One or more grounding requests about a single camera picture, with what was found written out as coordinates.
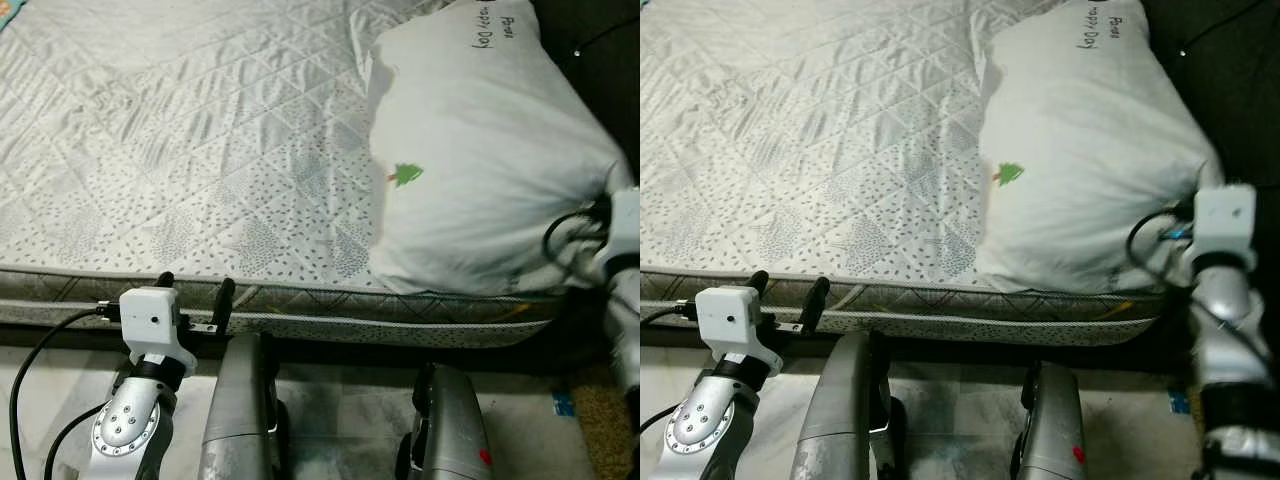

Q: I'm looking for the grey right robot leg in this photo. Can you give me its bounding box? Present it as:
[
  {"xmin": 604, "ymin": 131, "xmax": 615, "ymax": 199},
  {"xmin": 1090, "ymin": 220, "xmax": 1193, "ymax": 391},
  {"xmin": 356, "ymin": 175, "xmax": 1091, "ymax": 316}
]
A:
[
  {"xmin": 1010, "ymin": 360, "xmax": 1091, "ymax": 480},
  {"xmin": 395, "ymin": 362, "xmax": 493, "ymax": 480}
]

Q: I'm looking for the grey quilted mattress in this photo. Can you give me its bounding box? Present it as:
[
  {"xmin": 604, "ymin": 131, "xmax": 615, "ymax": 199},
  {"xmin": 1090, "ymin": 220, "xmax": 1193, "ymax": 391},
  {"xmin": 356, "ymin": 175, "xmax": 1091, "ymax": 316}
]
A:
[
  {"xmin": 640, "ymin": 0, "xmax": 1171, "ymax": 346},
  {"xmin": 0, "ymin": 0, "xmax": 601, "ymax": 349}
]

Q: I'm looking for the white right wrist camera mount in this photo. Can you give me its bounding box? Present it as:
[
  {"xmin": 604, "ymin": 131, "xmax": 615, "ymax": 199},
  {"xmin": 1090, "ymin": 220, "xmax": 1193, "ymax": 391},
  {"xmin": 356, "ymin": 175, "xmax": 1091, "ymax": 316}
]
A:
[
  {"xmin": 1193, "ymin": 185, "xmax": 1258, "ymax": 263},
  {"xmin": 605, "ymin": 188, "xmax": 641, "ymax": 261}
]

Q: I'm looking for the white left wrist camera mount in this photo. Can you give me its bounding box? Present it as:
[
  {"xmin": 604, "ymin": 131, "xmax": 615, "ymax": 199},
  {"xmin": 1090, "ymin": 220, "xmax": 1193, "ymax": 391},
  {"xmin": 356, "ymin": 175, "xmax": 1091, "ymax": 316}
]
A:
[
  {"xmin": 695, "ymin": 285, "xmax": 783, "ymax": 376},
  {"xmin": 118, "ymin": 287, "xmax": 198, "ymax": 376}
]

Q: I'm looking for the white pillow with green tree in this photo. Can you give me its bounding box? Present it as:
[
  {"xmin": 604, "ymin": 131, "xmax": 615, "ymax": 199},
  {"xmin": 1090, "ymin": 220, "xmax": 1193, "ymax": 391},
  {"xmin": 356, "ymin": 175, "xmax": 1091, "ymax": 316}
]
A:
[
  {"xmin": 365, "ymin": 0, "xmax": 636, "ymax": 296},
  {"xmin": 975, "ymin": 0, "xmax": 1226, "ymax": 294}
]

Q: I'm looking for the brown board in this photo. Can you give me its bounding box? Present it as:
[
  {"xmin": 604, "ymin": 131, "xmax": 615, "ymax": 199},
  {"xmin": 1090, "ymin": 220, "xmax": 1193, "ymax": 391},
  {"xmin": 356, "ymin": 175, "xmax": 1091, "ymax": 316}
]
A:
[{"xmin": 575, "ymin": 362, "xmax": 626, "ymax": 480}]

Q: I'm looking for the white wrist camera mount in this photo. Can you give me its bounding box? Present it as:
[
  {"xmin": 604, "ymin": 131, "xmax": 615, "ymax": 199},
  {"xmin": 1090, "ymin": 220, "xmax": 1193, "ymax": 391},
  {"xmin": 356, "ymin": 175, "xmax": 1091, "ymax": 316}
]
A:
[
  {"xmin": 1193, "ymin": 185, "xmax": 1258, "ymax": 263},
  {"xmin": 605, "ymin": 188, "xmax": 641, "ymax": 261},
  {"xmin": 118, "ymin": 287, "xmax": 198, "ymax": 376},
  {"xmin": 695, "ymin": 285, "xmax": 783, "ymax": 376}
]

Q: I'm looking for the grey robot leg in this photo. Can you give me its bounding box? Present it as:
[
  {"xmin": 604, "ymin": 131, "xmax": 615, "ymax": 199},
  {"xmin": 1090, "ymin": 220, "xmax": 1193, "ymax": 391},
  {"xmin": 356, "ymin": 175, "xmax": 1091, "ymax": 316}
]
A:
[
  {"xmin": 795, "ymin": 330, "xmax": 896, "ymax": 480},
  {"xmin": 395, "ymin": 362, "xmax": 493, "ymax": 480},
  {"xmin": 197, "ymin": 332, "xmax": 291, "ymax": 480},
  {"xmin": 1010, "ymin": 360, "xmax": 1091, "ymax": 480}
]

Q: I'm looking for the dark tufted headboard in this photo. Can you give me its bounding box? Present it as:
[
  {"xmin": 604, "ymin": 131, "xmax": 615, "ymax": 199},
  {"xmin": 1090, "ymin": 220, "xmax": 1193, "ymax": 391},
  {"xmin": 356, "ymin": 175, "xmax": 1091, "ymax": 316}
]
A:
[
  {"xmin": 1140, "ymin": 0, "xmax": 1280, "ymax": 251},
  {"xmin": 530, "ymin": 0, "xmax": 641, "ymax": 191}
]

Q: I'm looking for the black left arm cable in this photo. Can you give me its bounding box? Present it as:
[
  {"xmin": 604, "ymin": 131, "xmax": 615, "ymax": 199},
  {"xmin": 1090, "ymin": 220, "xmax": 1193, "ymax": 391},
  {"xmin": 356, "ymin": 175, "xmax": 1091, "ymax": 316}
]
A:
[
  {"xmin": 8, "ymin": 305, "xmax": 123, "ymax": 480},
  {"xmin": 640, "ymin": 303, "xmax": 701, "ymax": 437}
]

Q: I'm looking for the grey left robot leg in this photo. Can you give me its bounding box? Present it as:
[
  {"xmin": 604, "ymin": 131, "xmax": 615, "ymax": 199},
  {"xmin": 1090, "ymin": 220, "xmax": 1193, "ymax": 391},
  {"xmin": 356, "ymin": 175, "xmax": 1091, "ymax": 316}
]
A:
[
  {"xmin": 197, "ymin": 332, "xmax": 291, "ymax": 480},
  {"xmin": 795, "ymin": 330, "xmax": 896, "ymax": 480}
]

